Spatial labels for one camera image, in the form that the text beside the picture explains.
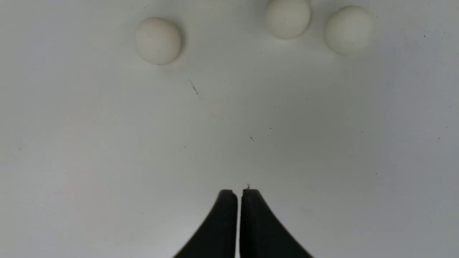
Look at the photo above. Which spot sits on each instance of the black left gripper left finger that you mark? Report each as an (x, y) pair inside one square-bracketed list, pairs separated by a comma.
[(216, 236)]

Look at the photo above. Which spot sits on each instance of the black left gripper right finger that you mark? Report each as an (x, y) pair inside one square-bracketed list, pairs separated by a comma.
[(261, 234)]

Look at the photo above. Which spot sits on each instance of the white ball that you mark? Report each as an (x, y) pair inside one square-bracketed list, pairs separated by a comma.
[(287, 19), (349, 30), (157, 40)]

